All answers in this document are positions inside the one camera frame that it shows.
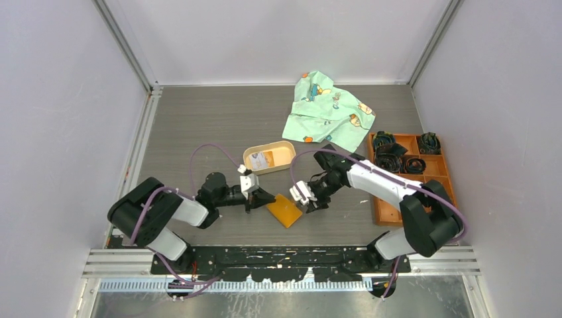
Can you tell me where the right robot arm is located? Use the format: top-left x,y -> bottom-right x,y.
290,145 -> 468,272

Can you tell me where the dark bundle in corner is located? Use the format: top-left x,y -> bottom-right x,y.
418,132 -> 441,155

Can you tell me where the green cartoon cloth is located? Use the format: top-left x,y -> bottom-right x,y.
282,71 -> 376,152

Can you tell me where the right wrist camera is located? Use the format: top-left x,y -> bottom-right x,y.
289,181 -> 317,206

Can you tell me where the orange leather card holder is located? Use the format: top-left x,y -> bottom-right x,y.
266,194 -> 303,229

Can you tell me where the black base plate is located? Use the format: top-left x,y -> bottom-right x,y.
150,243 -> 412,285

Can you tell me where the credit card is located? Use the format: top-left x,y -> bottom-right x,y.
249,151 -> 275,171

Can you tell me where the black ring in organizer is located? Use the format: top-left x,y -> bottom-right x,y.
404,157 -> 427,175

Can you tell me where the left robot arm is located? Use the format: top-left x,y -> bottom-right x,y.
107,172 -> 276,274

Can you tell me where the beige oval tray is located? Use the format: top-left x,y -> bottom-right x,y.
243,140 -> 296,175

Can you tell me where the orange compartment organizer box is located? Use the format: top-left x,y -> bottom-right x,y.
366,132 -> 457,205

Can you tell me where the dark coiled strap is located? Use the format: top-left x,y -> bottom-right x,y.
372,131 -> 409,173

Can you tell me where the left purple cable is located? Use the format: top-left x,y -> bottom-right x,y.
128,143 -> 248,301

